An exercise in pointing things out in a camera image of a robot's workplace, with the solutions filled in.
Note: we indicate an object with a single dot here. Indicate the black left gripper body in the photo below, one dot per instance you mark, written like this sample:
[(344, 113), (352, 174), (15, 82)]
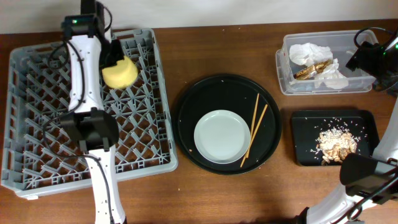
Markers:
[(112, 55)]

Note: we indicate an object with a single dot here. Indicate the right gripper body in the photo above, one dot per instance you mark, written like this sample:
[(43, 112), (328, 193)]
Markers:
[(357, 56)]

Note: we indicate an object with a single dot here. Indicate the yellow bowl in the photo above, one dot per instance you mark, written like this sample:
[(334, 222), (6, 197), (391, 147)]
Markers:
[(121, 75)]

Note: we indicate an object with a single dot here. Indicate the white napkin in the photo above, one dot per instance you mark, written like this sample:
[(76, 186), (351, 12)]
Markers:
[(331, 77), (309, 54)]

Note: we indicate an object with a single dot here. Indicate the gold coffee sachet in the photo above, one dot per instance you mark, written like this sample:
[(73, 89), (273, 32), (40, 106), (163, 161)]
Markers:
[(311, 71)]

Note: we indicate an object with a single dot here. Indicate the food scraps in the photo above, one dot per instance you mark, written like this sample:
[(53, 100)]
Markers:
[(335, 138)]

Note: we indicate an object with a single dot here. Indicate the wooden chopstick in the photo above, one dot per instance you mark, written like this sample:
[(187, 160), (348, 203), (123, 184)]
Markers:
[(254, 135), (252, 126)]

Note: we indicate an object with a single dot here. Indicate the white plate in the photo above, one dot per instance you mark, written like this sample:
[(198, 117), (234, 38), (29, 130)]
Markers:
[(222, 136)]

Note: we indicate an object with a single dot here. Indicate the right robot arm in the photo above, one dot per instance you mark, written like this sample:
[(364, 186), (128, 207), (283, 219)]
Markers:
[(365, 181)]

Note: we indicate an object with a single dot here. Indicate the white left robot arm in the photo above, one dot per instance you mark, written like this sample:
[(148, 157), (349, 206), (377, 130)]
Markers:
[(92, 128)]

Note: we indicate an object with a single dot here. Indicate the grey dishwasher rack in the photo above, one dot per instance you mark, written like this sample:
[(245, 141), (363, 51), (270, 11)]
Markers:
[(36, 94)]

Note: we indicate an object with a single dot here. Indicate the clear plastic bin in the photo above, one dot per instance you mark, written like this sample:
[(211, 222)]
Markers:
[(342, 47)]

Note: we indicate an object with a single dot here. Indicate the black rectangular tray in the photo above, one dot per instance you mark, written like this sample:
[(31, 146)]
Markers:
[(308, 124)]

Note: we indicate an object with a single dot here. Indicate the round black tray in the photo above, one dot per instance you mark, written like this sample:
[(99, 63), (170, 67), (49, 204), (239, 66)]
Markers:
[(233, 93)]

